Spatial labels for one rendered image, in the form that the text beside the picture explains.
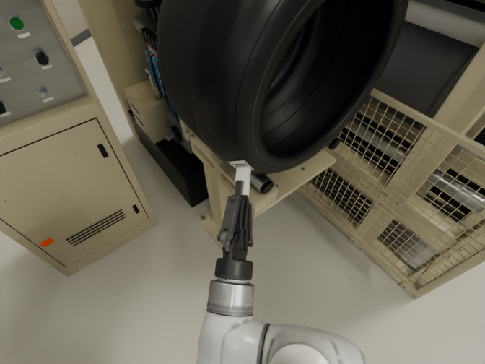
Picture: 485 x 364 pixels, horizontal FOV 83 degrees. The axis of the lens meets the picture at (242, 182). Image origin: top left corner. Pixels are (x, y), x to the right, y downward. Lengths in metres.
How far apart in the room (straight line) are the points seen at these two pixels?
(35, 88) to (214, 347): 0.96
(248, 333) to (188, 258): 1.15
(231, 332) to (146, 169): 1.69
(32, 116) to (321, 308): 1.50
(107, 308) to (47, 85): 1.09
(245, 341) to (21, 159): 0.98
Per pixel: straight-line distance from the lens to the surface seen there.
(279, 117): 0.94
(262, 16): 0.46
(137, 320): 1.62
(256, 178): 0.75
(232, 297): 0.54
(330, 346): 0.51
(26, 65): 1.12
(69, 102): 1.19
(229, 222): 0.54
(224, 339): 0.54
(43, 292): 1.88
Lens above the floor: 1.50
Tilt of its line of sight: 52 degrees down
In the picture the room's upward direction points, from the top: straight up
